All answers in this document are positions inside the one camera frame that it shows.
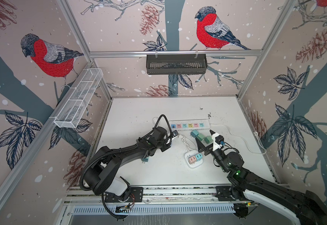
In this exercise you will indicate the white multicolour power strip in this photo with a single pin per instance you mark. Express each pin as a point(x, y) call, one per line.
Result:
point(190, 124)

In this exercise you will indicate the green charger plug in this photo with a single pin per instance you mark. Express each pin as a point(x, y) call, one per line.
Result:
point(208, 139)
point(200, 137)

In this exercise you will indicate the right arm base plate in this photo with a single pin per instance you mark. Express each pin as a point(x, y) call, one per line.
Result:
point(229, 193)

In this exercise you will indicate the light teal charger plug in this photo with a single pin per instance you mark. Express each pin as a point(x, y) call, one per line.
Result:
point(145, 160)

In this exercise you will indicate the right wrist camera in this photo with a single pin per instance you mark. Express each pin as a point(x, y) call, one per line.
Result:
point(218, 141)

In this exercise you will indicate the dark teal charger plug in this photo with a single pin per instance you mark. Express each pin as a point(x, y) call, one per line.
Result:
point(194, 133)

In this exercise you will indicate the pink charger plug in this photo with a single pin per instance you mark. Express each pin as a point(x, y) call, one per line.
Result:
point(192, 160)

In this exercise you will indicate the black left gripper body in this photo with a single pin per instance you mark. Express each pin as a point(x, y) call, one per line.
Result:
point(165, 146)

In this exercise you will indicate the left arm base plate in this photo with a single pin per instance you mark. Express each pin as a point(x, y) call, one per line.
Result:
point(132, 194)

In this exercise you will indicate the white square socket cube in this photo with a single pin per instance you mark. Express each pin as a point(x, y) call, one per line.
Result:
point(190, 154)

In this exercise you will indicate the white wire mesh shelf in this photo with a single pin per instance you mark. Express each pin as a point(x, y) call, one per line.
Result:
point(75, 107)

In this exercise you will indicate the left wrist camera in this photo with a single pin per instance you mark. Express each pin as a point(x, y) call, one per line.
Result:
point(175, 134)

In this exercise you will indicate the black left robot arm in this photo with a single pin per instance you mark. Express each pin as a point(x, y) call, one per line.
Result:
point(100, 172)

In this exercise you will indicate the aluminium front rail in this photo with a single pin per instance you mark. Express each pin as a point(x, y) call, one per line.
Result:
point(165, 194)

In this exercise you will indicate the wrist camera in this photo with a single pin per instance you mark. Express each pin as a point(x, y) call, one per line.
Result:
point(218, 141)
point(175, 134)

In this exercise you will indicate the black wire basket shelf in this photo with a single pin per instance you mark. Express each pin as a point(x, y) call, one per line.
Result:
point(176, 64)

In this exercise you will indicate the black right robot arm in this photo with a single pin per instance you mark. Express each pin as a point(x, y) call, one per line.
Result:
point(301, 208)

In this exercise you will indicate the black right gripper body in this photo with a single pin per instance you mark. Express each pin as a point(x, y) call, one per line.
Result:
point(218, 154)

